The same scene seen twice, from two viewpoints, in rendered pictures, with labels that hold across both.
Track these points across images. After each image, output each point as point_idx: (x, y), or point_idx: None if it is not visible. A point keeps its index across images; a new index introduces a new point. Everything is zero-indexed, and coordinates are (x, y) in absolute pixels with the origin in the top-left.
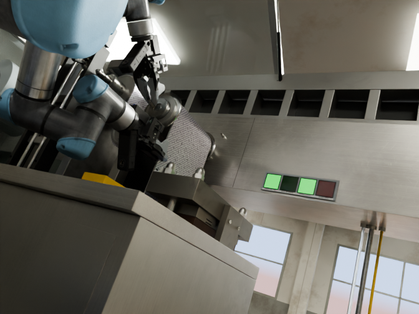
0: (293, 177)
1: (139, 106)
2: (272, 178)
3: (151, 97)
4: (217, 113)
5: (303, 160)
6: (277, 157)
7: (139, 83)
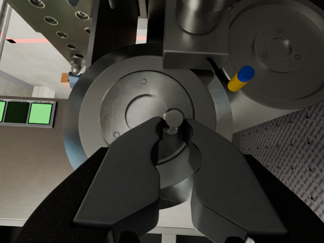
0: (10, 120)
1: (302, 189)
2: (41, 117)
3: (151, 126)
4: (161, 233)
5: (1, 148)
6: (38, 150)
7: (242, 190)
